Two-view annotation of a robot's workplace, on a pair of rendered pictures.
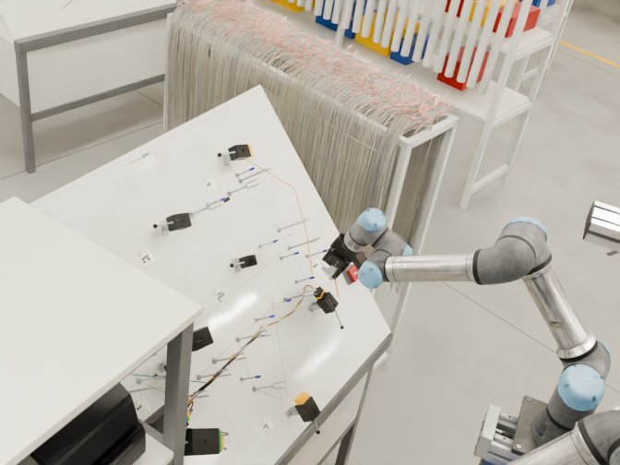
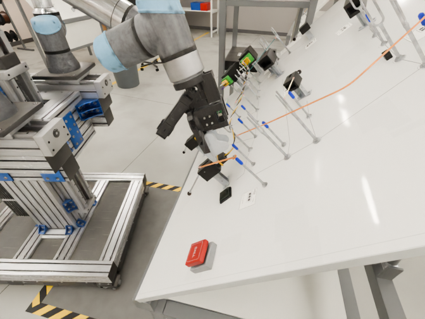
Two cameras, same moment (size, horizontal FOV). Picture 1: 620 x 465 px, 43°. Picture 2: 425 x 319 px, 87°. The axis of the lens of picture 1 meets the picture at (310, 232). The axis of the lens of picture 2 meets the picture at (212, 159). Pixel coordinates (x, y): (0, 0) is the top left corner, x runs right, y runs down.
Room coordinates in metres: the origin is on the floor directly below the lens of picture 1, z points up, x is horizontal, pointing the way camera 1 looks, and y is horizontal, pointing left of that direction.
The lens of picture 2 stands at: (2.42, -0.21, 1.56)
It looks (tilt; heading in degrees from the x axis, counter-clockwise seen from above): 41 degrees down; 165
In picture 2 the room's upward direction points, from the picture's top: straight up
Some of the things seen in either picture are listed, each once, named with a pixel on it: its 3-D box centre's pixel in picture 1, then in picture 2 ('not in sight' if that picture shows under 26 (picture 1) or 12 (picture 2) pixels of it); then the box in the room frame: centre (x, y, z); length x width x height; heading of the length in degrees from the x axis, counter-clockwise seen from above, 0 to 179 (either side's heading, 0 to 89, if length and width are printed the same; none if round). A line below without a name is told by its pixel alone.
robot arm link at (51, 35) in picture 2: not in sight; (50, 32); (1.05, -0.66, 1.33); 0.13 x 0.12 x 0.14; 10
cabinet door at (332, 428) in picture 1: (327, 425); not in sight; (1.90, -0.19, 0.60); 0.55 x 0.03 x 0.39; 153
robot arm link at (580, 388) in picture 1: (577, 394); not in sight; (1.54, -0.80, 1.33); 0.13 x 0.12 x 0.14; 158
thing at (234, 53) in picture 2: not in sight; (251, 59); (0.94, 0.45, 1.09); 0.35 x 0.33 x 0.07; 153
